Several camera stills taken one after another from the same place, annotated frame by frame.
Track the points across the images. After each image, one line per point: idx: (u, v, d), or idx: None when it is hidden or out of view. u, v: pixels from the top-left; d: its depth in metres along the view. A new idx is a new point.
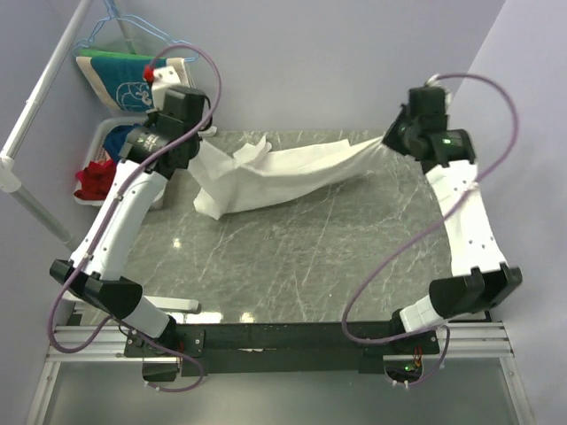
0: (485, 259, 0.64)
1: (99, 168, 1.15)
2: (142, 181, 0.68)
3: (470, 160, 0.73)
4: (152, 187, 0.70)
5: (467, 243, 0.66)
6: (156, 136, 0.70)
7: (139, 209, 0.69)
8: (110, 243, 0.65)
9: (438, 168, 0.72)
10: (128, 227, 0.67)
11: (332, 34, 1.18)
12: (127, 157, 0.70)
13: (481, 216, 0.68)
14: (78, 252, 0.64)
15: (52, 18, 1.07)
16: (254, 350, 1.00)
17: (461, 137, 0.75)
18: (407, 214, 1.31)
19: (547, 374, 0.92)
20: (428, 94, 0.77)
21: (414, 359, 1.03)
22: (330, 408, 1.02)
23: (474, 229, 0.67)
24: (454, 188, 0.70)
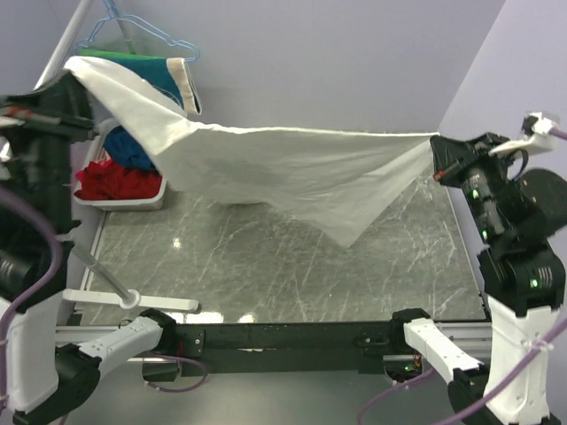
0: (527, 416, 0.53)
1: (99, 168, 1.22)
2: (20, 318, 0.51)
3: (554, 306, 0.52)
4: (39, 312, 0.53)
5: (516, 398, 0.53)
6: (11, 260, 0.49)
7: (38, 332, 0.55)
8: (18, 384, 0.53)
9: (510, 313, 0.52)
10: (34, 352, 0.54)
11: (332, 33, 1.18)
12: None
13: (539, 367, 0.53)
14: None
15: (52, 18, 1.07)
16: (254, 350, 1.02)
17: (553, 279, 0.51)
18: (407, 214, 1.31)
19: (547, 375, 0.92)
20: (552, 220, 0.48)
21: (414, 359, 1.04)
22: (330, 408, 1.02)
23: (529, 387, 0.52)
24: (519, 339, 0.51)
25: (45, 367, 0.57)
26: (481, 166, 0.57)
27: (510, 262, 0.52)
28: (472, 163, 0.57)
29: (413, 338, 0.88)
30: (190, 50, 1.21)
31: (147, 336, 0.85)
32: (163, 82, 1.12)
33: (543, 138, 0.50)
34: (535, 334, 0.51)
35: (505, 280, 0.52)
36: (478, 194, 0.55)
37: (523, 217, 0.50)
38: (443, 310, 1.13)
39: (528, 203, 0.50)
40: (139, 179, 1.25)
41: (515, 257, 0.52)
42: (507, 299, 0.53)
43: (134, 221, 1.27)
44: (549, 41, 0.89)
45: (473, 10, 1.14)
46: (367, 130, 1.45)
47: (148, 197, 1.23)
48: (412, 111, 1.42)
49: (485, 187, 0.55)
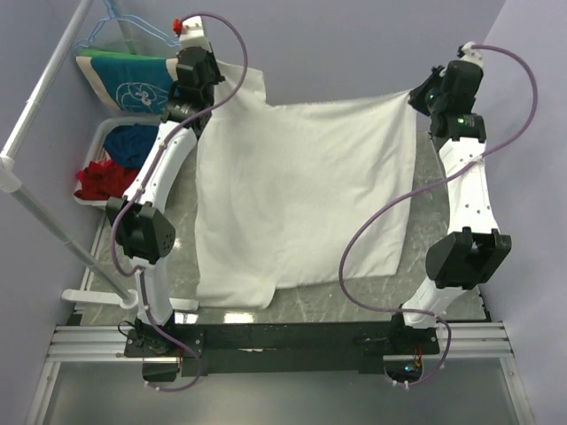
0: (477, 223, 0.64)
1: (100, 167, 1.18)
2: (182, 133, 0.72)
3: (481, 140, 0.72)
4: (190, 141, 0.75)
5: (462, 205, 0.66)
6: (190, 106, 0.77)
7: (178, 158, 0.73)
8: (159, 181, 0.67)
9: (447, 142, 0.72)
10: (173, 166, 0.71)
11: (335, 31, 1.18)
12: (167, 118, 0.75)
13: (477, 181, 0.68)
14: (128, 190, 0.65)
15: (51, 16, 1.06)
16: (254, 351, 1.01)
17: (476, 120, 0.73)
18: (407, 215, 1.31)
19: (546, 374, 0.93)
20: (463, 73, 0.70)
21: (414, 359, 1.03)
22: (330, 408, 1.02)
23: (472, 194, 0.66)
24: (460, 159, 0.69)
25: (167, 187, 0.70)
26: (434, 83, 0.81)
27: (446, 115, 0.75)
28: (429, 82, 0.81)
29: (407, 308, 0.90)
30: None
31: (166, 296, 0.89)
32: (163, 83, 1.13)
33: (471, 55, 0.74)
34: (469, 155, 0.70)
35: (441, 128, 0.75)
36: (432, 88, 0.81)
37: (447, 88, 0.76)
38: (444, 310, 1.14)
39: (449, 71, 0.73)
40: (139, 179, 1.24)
41: (450, 113, 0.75)
42: (445, 140, 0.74)
43: None
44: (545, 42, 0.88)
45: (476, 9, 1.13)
46: None
47: None
48: None
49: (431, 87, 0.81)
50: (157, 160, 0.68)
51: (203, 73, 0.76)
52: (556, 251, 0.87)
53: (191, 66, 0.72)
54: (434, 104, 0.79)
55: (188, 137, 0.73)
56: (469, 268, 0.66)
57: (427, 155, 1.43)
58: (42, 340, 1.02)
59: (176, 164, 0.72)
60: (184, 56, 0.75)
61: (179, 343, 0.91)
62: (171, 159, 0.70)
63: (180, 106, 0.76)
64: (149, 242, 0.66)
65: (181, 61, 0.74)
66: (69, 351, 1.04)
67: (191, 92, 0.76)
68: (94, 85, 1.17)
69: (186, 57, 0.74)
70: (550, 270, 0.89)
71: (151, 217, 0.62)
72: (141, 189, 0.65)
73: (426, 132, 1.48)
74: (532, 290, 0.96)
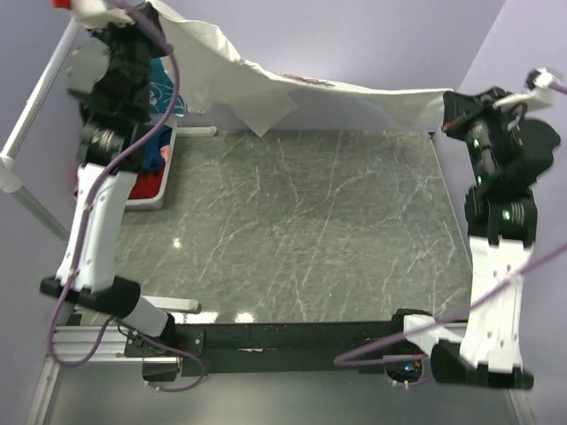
0: (499, 360, 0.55)
1: None
2: (110, 183, 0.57)
3: (527, 244, 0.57)
4: (124, 182, 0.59)
5: (484, 335, 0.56)
6: (112, 132, 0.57)
7: (115, 210, 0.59)
8: (93, 257, 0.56)
9: (484, 243, 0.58)
10: (109, 224, 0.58)
11: None
12: (85, 160, 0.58)
13: (510, 305, 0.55)
14: (60, 271, 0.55)
15: (50, 16, 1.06)
16: (254, 351, 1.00)
17: (525, 216, 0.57)
18: (407, 214, 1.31)
19: (544, 375, 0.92)
20: (535, 163, 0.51)
21: (414, 359, 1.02)
22: (329, 407, 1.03)
23: (498, 322, 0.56)
24: (493, 270, 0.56)
25: (109, 252, 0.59)
26: (485, 115, 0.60)
27: (489, 201, 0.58)
28: (477, 115, 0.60)
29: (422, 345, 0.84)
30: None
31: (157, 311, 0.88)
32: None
33: (544, 92, 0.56)
34: (507, 266, 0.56)
35: (480, 213, 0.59)
36: (479, 135, 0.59)
37: (507, 158, 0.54)
38: (443, 310, 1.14)
39: (516, 146, 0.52)
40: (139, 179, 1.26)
41: (493, 197, 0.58)
42: (481, 233, 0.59)
43: (134, 221, 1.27)
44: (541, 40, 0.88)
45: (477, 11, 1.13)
46: (368, 130, 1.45)
47: (149, 197, 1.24)
48: None
49: (485, 136, 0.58)
50: (84, 230, 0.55)
51: (117, 85, 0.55)
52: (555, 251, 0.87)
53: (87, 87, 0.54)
54: (477, 159, 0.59)
55: (119, 184, 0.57)
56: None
57: (427, 155, 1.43)
58: (42, 341, 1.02)
59: (113, 220, 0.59)
60: (76, 68, 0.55)
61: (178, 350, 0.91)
62: (103, 221, 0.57)
63: (98, 137, 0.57)
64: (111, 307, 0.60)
65: (75, 81, 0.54)
66: (69, 351, 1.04)
67: (105, 115, 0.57)
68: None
69: (78, 73, 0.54)
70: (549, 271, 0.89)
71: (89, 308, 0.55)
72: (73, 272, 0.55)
73: (426, 131, 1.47)
74: (533, 291, 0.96)
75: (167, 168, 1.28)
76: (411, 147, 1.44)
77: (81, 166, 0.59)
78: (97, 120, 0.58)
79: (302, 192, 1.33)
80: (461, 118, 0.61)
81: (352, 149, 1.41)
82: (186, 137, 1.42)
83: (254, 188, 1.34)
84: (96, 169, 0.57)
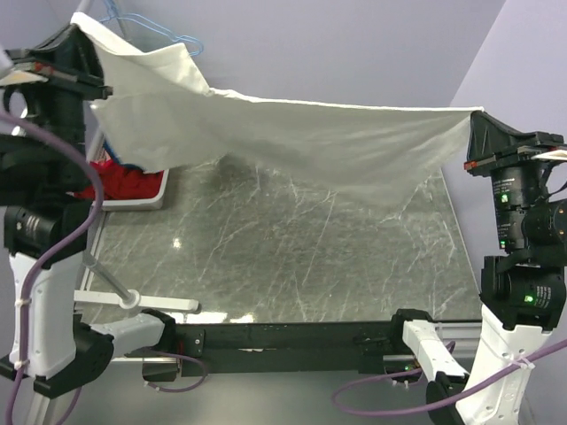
0: None
1: None
2: (44, 277, 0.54)
3: (545, 328, 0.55)
4: (64, 267, 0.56)
5: (485, 407, 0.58)
6: (36, 217, 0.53)
7: (60, 293, 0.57)
8: (41, 347, 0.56)
9: (497, 323, 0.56)
10: (56, 309, 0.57)
11: (333, 31, 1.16)
12: (14, 250, 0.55)
13: (516, 386, 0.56)
14: (12, 357, 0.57)
15: (50, 18, 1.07)
16: (254, 351, 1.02)
17: (550, 300, 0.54)
18: (407, 214, 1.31)
19: (546, 376, 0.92)
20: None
21: (414, 359, 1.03)
22: (329, 408, 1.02)
23: (500, 399, 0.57)
24: (502, 353, 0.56)
25: (63, 333, 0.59)
26: (522, 169, 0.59)
27: (510, 276, 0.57)
28: (512, 166, 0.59)
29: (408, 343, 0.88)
30: (194, 42, 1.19)
31: (149, 328, 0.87)
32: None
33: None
34: (518, 350, 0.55)
35: (500, 289, 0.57)
36: (513, 196, 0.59)
37: (539, 237, 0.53)
38: (444, 310, 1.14)
39: (555, 235, 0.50)
40: (139, 179, 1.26)
41: (517, 273, 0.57)
42: (497, 305, 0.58)
43: (134, 221, 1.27)
44: (552, 44, 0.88)
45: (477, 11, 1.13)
46: None
47: (148, 197, 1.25)
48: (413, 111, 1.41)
49: (516, 195, 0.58)
50: (25, 326, 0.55)
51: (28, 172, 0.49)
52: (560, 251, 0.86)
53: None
54: (506, 224, 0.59)
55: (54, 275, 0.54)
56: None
57: None
58: None
59: (58, 303, 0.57)
60: None
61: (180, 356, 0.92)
62: (43, 313, 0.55)
63: (23, 224, 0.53)
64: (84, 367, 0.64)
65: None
66: None
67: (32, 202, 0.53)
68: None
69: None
70: None
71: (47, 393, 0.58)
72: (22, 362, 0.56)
73: None
74: None
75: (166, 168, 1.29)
76: None
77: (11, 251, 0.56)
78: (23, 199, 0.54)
79: (302, 193, 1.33)
80: (499, 165, 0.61)
81: None
82: None
83: (254, 188, 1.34)
84: (23, 258, 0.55)
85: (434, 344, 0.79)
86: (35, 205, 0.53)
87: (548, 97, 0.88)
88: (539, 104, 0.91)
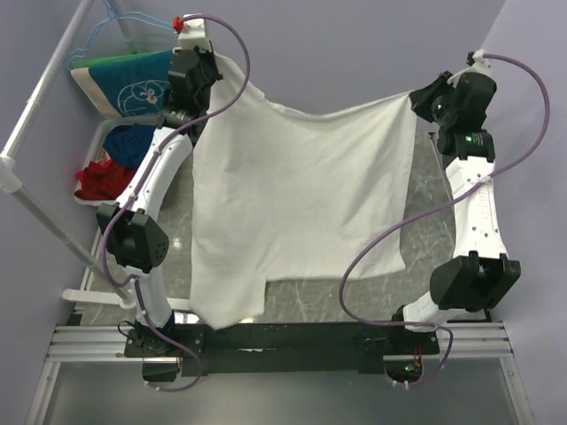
0: (485, 248, 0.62)
1: (100, 167, 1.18)
2: (177, 140, 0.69)
3: (490, 159, 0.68)
4: (184, 145, 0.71)
5: (469, 228, 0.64)
6: (185, 111, 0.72)
7: (174, 162, 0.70)
8: (152, 188, 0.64)
9: (455, 161, 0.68)
10: (167, 171, 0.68)
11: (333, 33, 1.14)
12: (162, 123, 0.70)
13: (485, 203, 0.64)
14: (121, 196, 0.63)
15: (49, 17, 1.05)
16: (254, 350, 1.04)
17: (485, 139, 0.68)
18: (407, 214, 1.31)
19: (544, 374, 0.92)
20: (478, 94, 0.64)
21: (414, 359, 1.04)
22: (329, 407, 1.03)
23: (482, 220, 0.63)
24: (466, 179, 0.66)
25: (161, 197, 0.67)
26: (442, 89, 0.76)
27: (454, 132, 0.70)
28: (436, 88, 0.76)
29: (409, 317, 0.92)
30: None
31: (162, 304, 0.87)
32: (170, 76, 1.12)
33: (483, 65, 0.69)
34: (477, 175, 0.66)
35: (448, 145, 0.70)
36: (441, 97, 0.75)
37: (461, 98, 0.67)
38: None
39: (462, 84, 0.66)
40: None
41: (459, 129, 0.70)
42: (450, 159, 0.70)
43: None
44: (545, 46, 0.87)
45: (481, 13, 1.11)
46: None
47: None
48: None
49: (441, 98, 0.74)
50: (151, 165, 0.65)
51: (198, 78, 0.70)
52: (558, 248, 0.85)
53: (183, 73, 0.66)
54: (441, 118, 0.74)
55: (182, 143, 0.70)
56: (480, 296, 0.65)
57: (426, 155, 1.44)
58: (42, 340, 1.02)
59: (170, 171, 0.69)
60: (174, 60, 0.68)
61: (181, 346, 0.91)
62: (166, 165, 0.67)
63: (175, 112, 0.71)
64: (141, 252, 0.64)
65: (175, 69, 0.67)
66: (69, 351, 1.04)
67: (183, 97, 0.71)
68: (92, 96, 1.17)
69: (177, 64, 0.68)
70: (547, 270, 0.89)
71: (143, 225, 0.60)
72: (134, 196, 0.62)
73: (426, 131, 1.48)
74: (531, 289, 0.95)
75: None
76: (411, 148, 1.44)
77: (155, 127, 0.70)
78: (173, 105, 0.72)
79: None
80: (423, 98, 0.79)
81: None
82: None
83: None
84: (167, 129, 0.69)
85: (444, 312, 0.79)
86: (183, 104, 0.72)
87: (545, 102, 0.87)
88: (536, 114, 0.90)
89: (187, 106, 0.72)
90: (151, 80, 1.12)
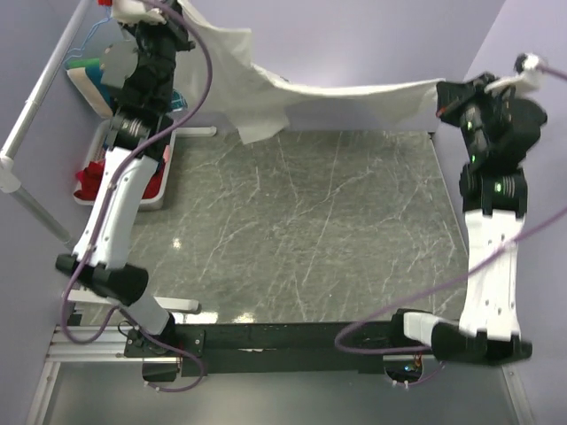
0: (496, 327, 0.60)
1: (100, 167, 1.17)
2: (134, 166, 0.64)
3: (518, 214, 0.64)
4: (146, 166, 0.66)
5: (482, 302, 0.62)
6: (141, 123, 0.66)
7: (135, 189, 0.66)
8: (111, 233, 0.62)
9: (477, 214, 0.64)
10: (129, 205, 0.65)
11: (332, 31, 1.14)
12: (114, 144, 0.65)
13: (505, 274, 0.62)
14: (78, 247, 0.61)
15: (49, 17, 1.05)
16: (254, 350, 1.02)
17: (516, 189, 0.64)
18: (407, 214, 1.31)
19: (544, 374, 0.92)
20: (519, 138, 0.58)
21: (414, 359, 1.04)
22: (329, 407, 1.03)
23: (499, 297, 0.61)
24: (487, 240, 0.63)
25: (126, 235, 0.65)
26: (476, 98, 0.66)
27: (481, 174, 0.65)
28: (469, 98, 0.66)
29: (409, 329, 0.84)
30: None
31: (153, 308, 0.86)
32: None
33: (531, 74, 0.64)
34: (501, 236, 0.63)
35: (474, 189, 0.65)
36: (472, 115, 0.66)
37: (499, 135, 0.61)
38: (443, 310, 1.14)
39: (504, 120, 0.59)
40: None
41: (487, 173, 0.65)
42: (474, 206, 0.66)
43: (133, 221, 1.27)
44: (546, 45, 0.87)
45: (481, 13, 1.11)
46: (367, 130, 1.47)
47: (149, 197, 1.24)
48: None
49: (477, 118, 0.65)
50: (106, 205, 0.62)
51: (145, 81, 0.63)
52: (557, 249, 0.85)
53: (121, 85, 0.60)
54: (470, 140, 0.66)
55: (142, 167, 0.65)
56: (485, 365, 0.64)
57: (426, 155, 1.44)
58: (42, 339, 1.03)
59: (132, 204, 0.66)
60: (108, 65, 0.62)
61: (180, 351, 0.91)
62: (123, 200, 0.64)
63: (128, 124, 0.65)
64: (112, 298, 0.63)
65: (109, 77, 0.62)
66: (69, 351, 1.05)
67: (135, 108, 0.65)
68: (89, 96, 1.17)
69: (112, 70, 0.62)
70: (548, 270, 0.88)
71: (106, 282, 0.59)
72: (91, 247, 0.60)
73: (426, 131, 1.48)
74: (532, 289, 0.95)
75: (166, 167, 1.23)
76: (411, 148, 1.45)
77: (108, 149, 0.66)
78: (125, 112, 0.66)
79: (302, 193, 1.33)
80: (448, 104, 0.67)
81: (352, 150, 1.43)
82: (185, 137, 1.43)
83: (254, 187, 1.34)
84: (122, 151, 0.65)
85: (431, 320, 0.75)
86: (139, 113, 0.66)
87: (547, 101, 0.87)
88: None
89: (143, 114, 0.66)
90: None
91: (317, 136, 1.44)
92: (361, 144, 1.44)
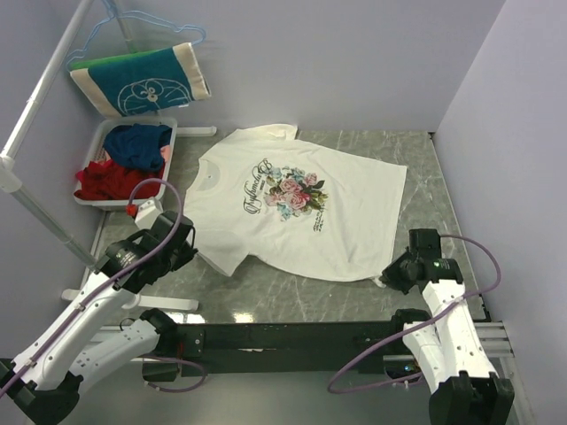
0: (472, 367, 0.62)
1: (100, 167, 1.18)
2: (107, 295, 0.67)
3: (459, 280, 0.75)
4: (112, 303, 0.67)
5: (454, 348, 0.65)
6: (134, 254, 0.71)
7: (104, 316, 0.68)
8: (56, 353, 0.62)
9: (429, 283, 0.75)
10: (86, 331, 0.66)
11: (332, 31, 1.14)
12: (100, 268, 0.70)
13: (464, 321, 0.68)
14: (22, 357, 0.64)
15: (48, 18, 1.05)
16: (254, 350, 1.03)
17: (450, 263, 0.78)
18: (407, 214, 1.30)
19: (544, 375, 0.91)
20: (422, 230, 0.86)
21: (414, 359, 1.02)
22: (329, 406, 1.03)
23: (467, 341, 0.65)
24: (443, 300, 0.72)
25: (72, 359, 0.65)
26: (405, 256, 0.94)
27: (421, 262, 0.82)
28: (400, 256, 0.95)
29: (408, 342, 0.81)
30: (196, 32, 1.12)
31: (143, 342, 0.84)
32: (169, 73, 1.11)
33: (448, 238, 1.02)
34: (451, 296, 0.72)
35: (418, 271, 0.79)
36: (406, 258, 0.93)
37: (414, 242, 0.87)
38: None
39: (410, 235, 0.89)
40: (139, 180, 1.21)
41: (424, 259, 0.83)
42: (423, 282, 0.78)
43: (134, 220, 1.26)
44: (549, 44, 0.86)
45: (483, 13, 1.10)
46: (367, 130, 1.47)
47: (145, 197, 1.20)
48: (412, 112, 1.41)
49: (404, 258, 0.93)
50: (67, 323, 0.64)
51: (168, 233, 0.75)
52: (555, 251, 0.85)
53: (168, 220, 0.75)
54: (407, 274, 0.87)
55: (115, 297, 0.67)
56: (478, 421, 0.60)
57: (426, 155, 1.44)
58: None
59: (92, 328, 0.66)
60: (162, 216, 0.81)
61: (180, 361, 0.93)
62: (84, 324, 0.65)
63: (122, 254, 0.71)
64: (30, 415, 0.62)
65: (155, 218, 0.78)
66: None
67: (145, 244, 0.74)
68: (91, 98, 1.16)
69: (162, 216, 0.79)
70: (549, 272, 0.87)
71: (27, 405, 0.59)
72: (32, 362, 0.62)
73: (426, 131, 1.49)
74: (532, 291, 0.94)
75: (167, 167, 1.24)
76: (411, 148, 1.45)
77: (94, 270, 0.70)
78: (124, 245, 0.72)
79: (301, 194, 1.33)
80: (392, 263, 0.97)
81: (351, 149, 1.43)
82: (186, 137, 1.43)
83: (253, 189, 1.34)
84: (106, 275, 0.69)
85: (432, 350, 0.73)
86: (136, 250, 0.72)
87: (550, 99, 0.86)
88: (542, 112, 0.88)
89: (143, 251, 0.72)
90: (150, 77, 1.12)
91: (317, 135, 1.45)
92: (361, 142, 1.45)
